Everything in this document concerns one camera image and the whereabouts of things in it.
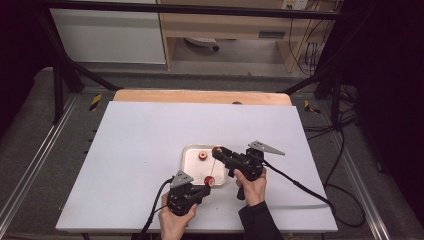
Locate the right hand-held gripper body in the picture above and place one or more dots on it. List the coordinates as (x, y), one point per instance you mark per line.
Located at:
(250, 165)

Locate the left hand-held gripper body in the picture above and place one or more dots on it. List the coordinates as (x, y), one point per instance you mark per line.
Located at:
(181, 200)

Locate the thin wooden skewer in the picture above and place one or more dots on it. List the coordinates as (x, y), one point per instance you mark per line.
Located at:
(213, 168)

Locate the square clear plastic tray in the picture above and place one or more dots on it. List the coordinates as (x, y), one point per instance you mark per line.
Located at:
(195, 170)

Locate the person's left hand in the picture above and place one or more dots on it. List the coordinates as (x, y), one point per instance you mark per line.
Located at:
(173, 225)

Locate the person's right hand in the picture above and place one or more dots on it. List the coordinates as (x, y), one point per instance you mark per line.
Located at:
(255, 191)

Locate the wooden table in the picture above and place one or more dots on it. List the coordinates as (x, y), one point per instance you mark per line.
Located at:
(186, 96)

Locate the white board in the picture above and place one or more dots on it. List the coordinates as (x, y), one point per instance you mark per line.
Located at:
(140, 133)

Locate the yellow black tape strip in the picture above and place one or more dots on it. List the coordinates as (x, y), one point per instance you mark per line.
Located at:
(310, 107)
(95, 102)

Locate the white power strip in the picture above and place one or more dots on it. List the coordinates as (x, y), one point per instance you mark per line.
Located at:
(201, 41)

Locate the light wooden desk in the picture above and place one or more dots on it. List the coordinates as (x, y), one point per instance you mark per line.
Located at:
(230, 25)

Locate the white cabinet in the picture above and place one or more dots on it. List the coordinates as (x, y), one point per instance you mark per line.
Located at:
(110, 36)

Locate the aluminium rail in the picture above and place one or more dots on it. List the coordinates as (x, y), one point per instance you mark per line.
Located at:
(36, 156)
(358, 180)

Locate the black metal frame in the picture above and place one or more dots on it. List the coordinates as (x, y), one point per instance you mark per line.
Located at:
(200, 9)

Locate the white wall socket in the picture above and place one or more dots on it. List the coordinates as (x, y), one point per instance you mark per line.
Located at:
(295, 4)

